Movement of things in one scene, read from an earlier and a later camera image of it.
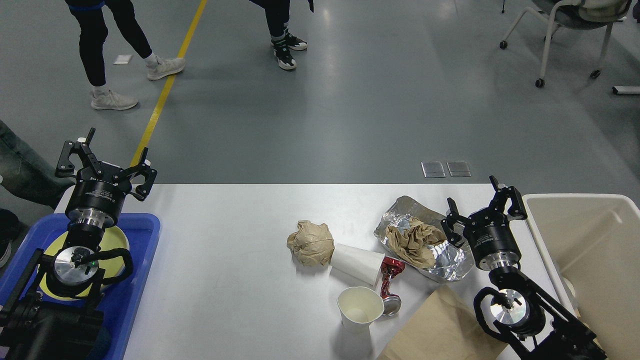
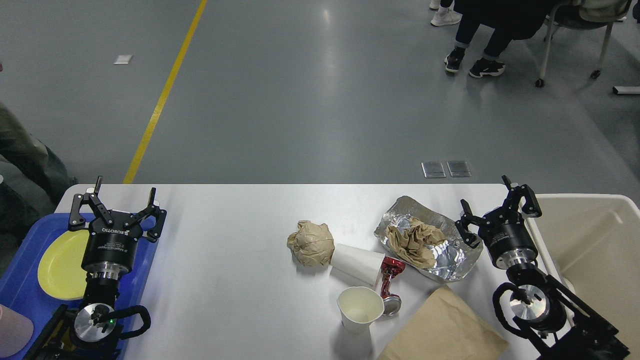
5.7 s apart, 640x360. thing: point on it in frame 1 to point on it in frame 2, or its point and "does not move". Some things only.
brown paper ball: [312, 244] does not move
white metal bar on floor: [626, 89] does not move
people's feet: [94, 18] to [505, 20]
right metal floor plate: [458, 168] does not move
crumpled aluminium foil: [453, 262] does not move
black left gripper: [96, 202] to [111, 248]
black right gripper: [492, 240] to [509, 242]
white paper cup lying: [364, 264] does not move
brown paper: [412, 241] does not move
